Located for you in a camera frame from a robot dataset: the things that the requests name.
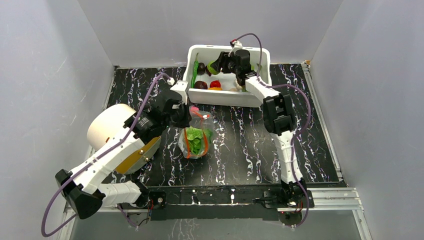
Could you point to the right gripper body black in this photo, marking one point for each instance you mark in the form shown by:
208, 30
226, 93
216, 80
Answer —
224, 62

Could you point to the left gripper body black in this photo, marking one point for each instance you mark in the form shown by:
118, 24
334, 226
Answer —
181, 120

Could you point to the long green chili pepper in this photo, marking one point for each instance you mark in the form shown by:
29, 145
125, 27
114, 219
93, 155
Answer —
194, 71

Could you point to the white plastic bin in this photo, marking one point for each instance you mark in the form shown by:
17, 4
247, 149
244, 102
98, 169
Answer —
224, 97

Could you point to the clear zip top bag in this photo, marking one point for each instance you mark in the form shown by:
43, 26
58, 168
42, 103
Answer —
200, 119

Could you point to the green napa cabbage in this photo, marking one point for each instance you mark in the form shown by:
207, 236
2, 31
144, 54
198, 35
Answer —
197, 141

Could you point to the green bumpy fruit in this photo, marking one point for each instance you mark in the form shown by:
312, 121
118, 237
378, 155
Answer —
212, 70

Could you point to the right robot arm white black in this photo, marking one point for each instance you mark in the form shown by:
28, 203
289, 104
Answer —
279, 120

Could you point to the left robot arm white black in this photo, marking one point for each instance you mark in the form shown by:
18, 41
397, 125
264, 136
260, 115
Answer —
124, 141

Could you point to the green leafy vegetable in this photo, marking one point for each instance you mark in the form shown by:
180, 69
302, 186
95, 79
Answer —
255, 70

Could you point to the red tomato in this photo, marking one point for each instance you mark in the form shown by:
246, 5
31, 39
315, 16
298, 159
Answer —
215, 84

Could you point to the orange fruit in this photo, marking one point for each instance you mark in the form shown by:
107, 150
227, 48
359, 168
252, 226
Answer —
215, 89

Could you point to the beige mushroom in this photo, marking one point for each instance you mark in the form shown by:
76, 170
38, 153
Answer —
237, 87

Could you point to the dark purple fruit front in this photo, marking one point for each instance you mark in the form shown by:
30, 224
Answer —
201, 85

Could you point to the white cylindrical drum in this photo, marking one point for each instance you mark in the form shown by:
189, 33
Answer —
107, 124

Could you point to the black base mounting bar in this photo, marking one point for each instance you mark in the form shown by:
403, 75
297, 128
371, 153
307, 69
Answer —
220, 202

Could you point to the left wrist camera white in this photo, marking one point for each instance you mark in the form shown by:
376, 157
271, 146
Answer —
180, 87

